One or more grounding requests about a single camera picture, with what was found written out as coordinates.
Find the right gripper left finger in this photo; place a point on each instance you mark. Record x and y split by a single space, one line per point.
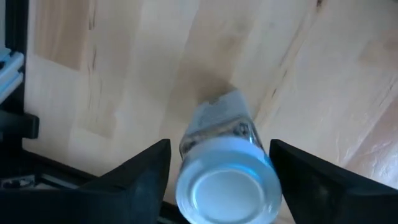
140 186

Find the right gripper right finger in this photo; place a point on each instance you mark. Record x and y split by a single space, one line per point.
311 193

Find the white-lid spice jar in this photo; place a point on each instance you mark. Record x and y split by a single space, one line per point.
228 193

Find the pale ribbed metal part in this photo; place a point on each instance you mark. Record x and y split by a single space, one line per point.
11 74

